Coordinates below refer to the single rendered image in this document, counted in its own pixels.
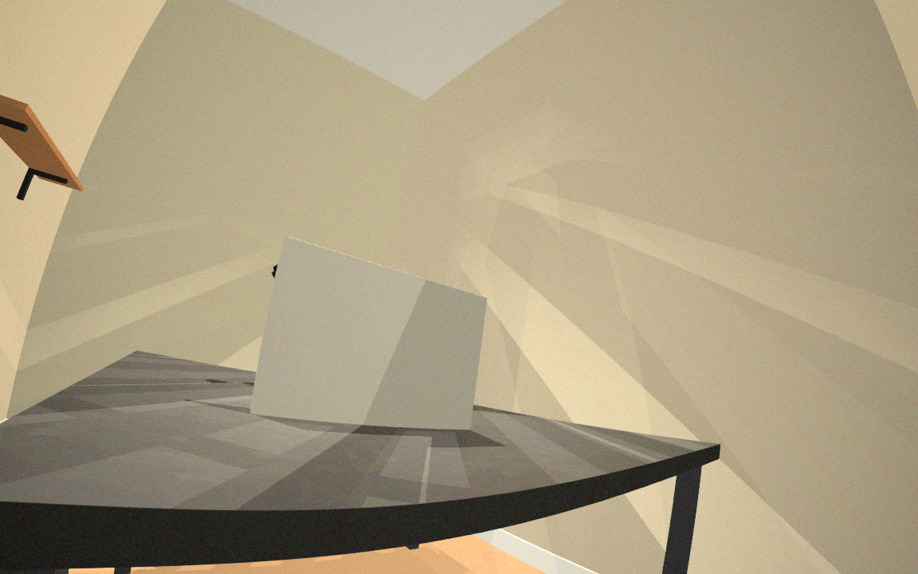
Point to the grey flat rectangular board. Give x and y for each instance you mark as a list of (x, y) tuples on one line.
[(349, 341)]

